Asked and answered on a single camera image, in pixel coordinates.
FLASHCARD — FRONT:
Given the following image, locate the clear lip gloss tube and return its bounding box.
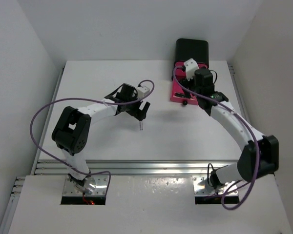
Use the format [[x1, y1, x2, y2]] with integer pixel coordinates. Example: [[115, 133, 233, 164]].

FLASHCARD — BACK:
[[139, 120, 144, 131]]

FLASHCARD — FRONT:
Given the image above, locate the pink drawer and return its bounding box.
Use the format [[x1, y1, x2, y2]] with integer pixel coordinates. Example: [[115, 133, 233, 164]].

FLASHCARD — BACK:
[[174, 61, 209, 69], [169, 78, 198, 107], [173, 69, 186, 79]]

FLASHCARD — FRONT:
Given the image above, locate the pink bottom drawer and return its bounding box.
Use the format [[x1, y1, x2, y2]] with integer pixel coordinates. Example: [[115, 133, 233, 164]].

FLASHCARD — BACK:
[[169, 78, 198, 107]]

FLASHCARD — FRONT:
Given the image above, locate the pink top drawer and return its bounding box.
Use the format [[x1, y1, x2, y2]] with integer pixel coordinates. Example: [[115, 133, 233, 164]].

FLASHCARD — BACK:
[[174, 61, 209, 69]]

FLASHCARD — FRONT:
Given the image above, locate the black gold mascara tube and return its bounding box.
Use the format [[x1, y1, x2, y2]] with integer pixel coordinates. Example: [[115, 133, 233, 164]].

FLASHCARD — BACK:
[[174, 92, 191, 99]]

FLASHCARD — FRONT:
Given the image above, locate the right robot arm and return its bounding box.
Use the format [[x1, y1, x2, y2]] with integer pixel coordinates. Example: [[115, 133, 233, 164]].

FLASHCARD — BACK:
[[180, 67, 279, 189]]

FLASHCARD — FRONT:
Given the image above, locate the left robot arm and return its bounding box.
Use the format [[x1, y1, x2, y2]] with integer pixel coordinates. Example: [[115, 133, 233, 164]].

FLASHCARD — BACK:
[[51, 83, 150, 189]]

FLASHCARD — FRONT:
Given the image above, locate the black drawer cabinet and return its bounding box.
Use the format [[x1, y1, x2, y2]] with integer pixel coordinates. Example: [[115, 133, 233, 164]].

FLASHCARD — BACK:
[[173, 38, 209, 71]]

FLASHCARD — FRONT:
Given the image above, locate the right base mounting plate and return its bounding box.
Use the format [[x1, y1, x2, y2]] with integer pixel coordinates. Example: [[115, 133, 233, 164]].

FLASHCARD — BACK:
[[192, 175, 235, 197]]

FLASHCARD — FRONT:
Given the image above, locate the base mounting plate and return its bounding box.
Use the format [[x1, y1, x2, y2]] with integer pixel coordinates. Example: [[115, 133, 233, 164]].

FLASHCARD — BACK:
[[63, 175, 108, 196], [192, 175, 235, 197]]

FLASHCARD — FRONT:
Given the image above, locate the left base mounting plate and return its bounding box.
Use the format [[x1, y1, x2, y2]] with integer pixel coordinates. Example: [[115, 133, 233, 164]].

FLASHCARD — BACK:
[[63, 175, 108, 196]]

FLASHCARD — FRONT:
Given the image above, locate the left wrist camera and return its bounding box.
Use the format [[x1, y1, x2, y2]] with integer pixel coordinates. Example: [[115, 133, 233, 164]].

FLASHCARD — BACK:
[[136, 86, 150, 99]]

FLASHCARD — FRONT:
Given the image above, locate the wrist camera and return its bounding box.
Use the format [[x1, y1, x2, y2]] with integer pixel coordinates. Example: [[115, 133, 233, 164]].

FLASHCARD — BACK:
[[136, 86, 150, 99], [184, 58, 200, 81]]

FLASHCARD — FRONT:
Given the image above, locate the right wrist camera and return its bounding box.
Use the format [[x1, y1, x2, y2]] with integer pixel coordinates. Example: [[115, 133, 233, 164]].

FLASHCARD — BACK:
[[184, 58, 200, 81]]

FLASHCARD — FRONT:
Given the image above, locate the aluminium front rail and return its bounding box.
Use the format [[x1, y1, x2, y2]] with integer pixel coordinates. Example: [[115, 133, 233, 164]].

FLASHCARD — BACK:
[[31, 159, 237, 176]]

